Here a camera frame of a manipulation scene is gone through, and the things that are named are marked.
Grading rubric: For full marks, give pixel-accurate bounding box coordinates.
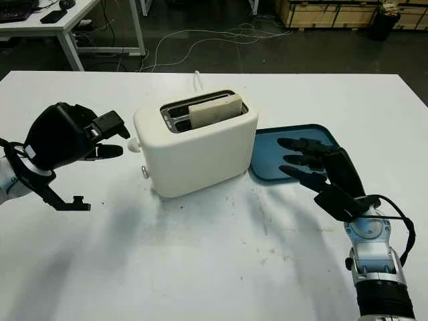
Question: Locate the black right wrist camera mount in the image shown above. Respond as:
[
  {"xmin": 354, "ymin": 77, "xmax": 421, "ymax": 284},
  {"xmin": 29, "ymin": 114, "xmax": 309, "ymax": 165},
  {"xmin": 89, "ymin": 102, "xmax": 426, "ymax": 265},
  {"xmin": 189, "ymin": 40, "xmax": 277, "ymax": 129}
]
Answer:
[{"xmin": 313, "ymin": 184, "xmax": 382, "ymax": 222}]

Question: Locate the wooden crate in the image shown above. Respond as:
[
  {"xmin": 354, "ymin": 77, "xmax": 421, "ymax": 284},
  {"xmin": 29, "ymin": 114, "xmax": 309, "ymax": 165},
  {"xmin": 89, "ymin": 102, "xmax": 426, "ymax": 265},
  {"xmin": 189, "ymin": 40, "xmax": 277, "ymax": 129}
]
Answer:
[{"xmin": 274, "ymin": 0, "xmax": 428, "ymax": 31}]

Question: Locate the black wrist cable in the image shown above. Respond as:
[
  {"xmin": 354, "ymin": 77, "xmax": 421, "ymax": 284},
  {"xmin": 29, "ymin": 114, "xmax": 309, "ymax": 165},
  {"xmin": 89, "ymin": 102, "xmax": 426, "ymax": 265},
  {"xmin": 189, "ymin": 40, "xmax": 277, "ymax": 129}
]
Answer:
[
  {"xmin": 0, "ymin": 137, "xmax": 27, "ymax": 175},
  {"xmin": 366, "ymin": 194, "xmax": 417, "ymax": 268}
]

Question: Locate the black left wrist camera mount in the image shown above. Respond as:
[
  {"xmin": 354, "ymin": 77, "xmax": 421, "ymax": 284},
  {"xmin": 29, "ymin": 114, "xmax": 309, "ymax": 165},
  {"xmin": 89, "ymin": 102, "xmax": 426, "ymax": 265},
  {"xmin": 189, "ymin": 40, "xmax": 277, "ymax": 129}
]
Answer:
[{"xmin": 13, "ymin": 156, "xmax": 92, "ymax": 212}]

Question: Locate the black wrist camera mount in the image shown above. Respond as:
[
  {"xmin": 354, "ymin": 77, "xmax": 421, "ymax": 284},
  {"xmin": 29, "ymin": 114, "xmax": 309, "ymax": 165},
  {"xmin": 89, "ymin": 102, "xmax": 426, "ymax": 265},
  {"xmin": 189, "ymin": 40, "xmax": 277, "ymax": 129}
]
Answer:
[
  {"xmin": 13, "ymin": 156, "xmax": 92, "ymax": 212},
  {"xmin": 313, "ymin": 184, "xmax": 382, "ymax": 222}
]

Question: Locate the pale slice of bread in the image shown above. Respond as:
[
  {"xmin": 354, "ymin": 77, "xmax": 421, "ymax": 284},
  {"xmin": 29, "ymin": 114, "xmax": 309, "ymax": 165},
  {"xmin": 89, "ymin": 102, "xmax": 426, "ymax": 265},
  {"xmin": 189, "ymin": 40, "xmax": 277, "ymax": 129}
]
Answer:
[{"xmin": 188, "ymin": 93, "xmax": 242, "ymax": 130}]

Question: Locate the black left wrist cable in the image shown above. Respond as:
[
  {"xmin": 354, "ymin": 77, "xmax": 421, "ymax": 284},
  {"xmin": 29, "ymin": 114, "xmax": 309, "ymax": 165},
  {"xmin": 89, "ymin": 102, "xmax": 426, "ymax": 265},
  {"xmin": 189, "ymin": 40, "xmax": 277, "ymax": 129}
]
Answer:
[{"xmin": 0, "ymin": 137, "xmax": 27, "ymax": 175}]

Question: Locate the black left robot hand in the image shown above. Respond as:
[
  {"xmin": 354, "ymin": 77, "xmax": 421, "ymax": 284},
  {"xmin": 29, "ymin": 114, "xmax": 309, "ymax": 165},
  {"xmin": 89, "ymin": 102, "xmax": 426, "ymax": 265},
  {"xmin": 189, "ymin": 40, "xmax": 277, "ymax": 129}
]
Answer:
[{"xmin": 25, "ymin": 102, "xmax": 131, "ymax": 171}]

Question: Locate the white office desk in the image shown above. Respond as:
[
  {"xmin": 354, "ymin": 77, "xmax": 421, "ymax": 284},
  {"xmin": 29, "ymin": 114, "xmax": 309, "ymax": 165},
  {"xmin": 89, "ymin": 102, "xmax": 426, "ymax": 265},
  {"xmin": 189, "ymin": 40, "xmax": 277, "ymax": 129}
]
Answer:
[{"xmin": 0, "ymin": 0, "xmax": 148, "ymax": 72}]

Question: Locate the black keyboard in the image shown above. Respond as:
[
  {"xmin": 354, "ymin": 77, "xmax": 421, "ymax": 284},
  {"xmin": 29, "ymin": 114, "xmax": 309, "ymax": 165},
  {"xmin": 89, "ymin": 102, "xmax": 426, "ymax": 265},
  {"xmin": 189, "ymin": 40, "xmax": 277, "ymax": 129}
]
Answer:
[{"xmin": 0, "ymin": 0, "xmax": 38, "ymax": 23}]

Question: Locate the blue plastic tray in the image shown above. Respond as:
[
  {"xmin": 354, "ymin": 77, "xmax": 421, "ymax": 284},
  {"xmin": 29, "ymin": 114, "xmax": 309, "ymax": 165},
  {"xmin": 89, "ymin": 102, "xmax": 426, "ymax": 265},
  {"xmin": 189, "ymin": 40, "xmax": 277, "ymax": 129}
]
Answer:
[{"xmin": 247, "ymin": 123, "xmax": 342, "ymax": 184}]

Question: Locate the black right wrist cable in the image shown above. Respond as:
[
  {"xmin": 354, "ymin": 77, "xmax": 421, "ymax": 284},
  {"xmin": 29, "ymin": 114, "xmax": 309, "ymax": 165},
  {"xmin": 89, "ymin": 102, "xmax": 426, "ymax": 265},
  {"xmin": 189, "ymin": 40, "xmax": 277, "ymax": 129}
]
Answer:
[{"xmin": 366, "ymin": 194, "xmax": 417, "ymax": 268}]

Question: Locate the black trash bin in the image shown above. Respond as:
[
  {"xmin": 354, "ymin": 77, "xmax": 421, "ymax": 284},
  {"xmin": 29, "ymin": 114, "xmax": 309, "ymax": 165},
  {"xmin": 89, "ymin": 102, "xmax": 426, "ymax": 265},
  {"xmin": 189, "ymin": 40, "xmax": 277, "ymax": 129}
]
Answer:
[{"xmin": 370, "ymin": 2, "xmax": 401, "ymax": 43}]

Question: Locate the cream white two-slot toaster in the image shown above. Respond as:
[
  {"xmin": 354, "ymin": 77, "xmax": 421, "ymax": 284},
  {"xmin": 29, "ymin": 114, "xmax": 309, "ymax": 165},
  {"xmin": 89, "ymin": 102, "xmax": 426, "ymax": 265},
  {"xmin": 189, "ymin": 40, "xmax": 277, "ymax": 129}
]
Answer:
[{"xmin": 132, "ymin": 89, "xmax": 259, "ymax": 199}]

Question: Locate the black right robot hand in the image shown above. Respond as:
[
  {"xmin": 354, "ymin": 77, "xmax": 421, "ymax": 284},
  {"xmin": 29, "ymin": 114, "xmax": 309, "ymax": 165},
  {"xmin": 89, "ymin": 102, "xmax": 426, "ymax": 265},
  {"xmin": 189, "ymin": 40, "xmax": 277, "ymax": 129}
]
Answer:
[{"xmin": 276, "ymin": 136, "xmax": 367, "ymax": 201}]

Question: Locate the black smartphone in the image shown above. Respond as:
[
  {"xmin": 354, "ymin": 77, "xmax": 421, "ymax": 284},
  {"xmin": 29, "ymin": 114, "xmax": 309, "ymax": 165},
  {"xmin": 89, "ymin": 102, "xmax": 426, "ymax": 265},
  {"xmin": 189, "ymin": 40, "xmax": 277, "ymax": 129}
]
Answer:
[{"xmin": 39, "ymin": 10, "xmax": 68, "ymax": 24}]

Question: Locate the white cable on floor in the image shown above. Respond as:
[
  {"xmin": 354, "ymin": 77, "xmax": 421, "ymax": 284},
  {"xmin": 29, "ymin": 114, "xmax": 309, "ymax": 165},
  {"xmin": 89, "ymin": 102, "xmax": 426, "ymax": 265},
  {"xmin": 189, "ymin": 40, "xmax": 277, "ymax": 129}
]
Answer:
[{"xmin": 140, "ymin": 22, "xmax": 292, "ymax": 73}]

